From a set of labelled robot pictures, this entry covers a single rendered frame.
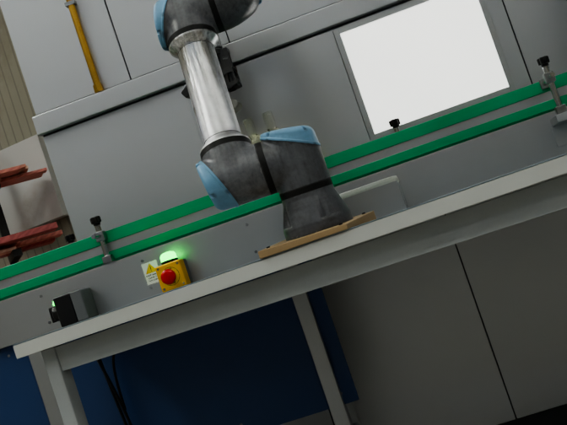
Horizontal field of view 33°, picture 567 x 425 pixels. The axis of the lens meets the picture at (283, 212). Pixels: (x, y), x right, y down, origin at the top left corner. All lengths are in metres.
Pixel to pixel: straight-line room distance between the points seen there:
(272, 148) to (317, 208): 0.16
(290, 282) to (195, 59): 0.54
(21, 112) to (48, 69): 4.01
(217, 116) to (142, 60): 0.89
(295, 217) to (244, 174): 0.14
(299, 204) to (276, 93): 0.85
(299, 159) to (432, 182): 0.65
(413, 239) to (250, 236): 0.68
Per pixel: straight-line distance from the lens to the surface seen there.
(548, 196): 1.88
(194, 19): 2.18
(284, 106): 2.78
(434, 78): 2.76
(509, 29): 2.82
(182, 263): 2.49
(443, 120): 2.58
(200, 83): 2.12
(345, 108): 2.76
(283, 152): 1.99
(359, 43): 2.79
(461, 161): 2.56
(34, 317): 2.68
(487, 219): 1.89
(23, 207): 6.91
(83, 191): 2.95
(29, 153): 6.85
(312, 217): 1.97
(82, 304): 2.55
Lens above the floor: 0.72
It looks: 3 degrees up
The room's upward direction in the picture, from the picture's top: 19 degrees counter-clockwise
